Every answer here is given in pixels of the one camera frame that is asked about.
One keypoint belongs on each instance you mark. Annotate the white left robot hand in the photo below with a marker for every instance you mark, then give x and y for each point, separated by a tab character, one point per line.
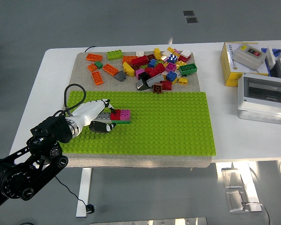
89	110

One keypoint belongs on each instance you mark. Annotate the red square toy brick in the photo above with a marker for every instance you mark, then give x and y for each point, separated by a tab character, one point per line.
116	115

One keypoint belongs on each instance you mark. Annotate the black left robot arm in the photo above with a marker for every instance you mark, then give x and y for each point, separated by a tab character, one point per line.
51	131

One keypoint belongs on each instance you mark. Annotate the light grey long brick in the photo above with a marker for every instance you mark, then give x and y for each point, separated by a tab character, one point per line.
104	116

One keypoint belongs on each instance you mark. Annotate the orange long toy brick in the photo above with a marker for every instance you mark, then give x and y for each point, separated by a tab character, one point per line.
110	69
127	58
97	78
94	57

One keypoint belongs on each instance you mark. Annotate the pink square toy brick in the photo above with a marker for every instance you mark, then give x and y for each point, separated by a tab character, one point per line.
125	114

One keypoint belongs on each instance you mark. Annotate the dark green long brick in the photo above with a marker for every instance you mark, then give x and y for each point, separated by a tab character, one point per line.
188	68
124	122

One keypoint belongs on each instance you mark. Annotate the orange square toy brick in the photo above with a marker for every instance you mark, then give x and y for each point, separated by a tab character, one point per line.
92	68

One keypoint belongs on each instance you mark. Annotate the dark grey sloped brick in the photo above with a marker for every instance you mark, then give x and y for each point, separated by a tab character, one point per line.
120	76

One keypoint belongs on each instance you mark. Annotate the small dark green brick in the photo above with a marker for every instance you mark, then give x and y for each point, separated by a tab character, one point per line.
98	65

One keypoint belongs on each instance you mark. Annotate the yellow curved toy brick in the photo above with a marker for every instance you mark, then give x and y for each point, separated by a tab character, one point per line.
128	69

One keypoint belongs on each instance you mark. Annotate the black sloped toy brick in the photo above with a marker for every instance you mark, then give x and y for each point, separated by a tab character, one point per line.
141	85

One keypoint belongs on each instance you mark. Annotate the lime green long brick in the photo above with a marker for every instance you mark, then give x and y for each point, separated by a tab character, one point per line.
114	55

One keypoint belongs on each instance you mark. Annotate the magenta tall toy brick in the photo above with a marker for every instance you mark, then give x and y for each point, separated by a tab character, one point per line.
138	72

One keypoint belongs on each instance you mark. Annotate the dark red toy brick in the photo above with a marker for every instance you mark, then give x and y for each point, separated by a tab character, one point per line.
151	57
135	67

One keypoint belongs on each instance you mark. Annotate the black square toy brick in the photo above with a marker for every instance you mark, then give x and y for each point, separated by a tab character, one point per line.
144	75

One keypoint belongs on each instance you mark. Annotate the red long toy brick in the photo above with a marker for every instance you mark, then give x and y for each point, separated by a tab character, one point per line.
139	60

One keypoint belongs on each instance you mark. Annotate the brown square toy brick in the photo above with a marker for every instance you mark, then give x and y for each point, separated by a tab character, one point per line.
157	88

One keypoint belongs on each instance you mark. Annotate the grey long sloped brick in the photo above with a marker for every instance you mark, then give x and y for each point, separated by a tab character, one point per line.
154	80

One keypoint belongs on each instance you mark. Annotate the small white toy brick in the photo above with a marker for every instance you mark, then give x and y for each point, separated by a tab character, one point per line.
139	53

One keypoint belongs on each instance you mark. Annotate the blue square toy brick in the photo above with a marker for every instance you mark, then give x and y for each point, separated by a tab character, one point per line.
171	76
152	63

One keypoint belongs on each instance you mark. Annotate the green studded baseplate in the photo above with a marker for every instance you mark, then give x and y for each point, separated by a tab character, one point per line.
166	126

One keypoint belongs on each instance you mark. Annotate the large red toy brick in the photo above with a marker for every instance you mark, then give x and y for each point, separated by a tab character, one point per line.
158	69

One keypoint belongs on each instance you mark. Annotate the red sloped toy brick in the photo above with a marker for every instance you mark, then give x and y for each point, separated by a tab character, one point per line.
166	85

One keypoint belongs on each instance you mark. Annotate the yellow tall toy brick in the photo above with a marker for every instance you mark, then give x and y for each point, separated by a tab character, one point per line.
157	52

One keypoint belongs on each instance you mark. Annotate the magenta square toy brick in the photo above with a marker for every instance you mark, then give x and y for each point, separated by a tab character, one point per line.
171	67

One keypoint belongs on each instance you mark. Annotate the white square toy brick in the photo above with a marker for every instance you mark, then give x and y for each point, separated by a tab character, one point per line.
166	53
185	54

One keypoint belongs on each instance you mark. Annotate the blue and white brick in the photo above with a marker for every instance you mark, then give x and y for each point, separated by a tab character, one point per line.
172	59

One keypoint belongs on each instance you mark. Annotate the small yellow toy brick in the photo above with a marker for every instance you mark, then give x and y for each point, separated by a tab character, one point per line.
182	81

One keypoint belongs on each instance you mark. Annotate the yellow flat toy brick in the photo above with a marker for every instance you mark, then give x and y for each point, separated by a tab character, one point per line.
170	49

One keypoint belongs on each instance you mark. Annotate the yellow square toy brick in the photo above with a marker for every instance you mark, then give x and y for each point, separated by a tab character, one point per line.
180	63

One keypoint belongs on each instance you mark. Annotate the small pink toy brick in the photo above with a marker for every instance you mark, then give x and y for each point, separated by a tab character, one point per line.
176	51

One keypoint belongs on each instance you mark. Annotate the red flat toy brick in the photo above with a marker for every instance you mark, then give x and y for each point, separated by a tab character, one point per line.
183	59

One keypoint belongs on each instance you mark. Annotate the grey-brown mat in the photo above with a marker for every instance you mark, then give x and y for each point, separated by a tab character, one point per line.
84	82

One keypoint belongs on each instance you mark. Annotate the white table leg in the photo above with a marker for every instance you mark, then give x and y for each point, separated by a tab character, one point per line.
83	192
251	187

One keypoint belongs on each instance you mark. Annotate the silver metal plate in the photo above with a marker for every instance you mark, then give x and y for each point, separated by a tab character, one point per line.
154	222

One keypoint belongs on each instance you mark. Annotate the dark floor hatch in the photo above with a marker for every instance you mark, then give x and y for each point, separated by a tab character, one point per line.
192	20
188	13

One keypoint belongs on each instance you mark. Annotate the yellow cardboard box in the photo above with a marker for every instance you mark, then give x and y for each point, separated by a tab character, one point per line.
229	75

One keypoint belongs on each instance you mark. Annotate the white upright plastic part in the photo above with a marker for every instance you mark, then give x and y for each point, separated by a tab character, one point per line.
270	57

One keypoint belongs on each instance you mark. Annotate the blue cardboard box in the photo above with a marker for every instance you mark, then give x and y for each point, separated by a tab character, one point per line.
279	52

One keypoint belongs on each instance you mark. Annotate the grey push-button switch box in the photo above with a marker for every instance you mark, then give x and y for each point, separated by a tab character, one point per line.
246	56

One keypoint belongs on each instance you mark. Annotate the white enclosure with window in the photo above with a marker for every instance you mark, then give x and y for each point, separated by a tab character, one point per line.
260	110

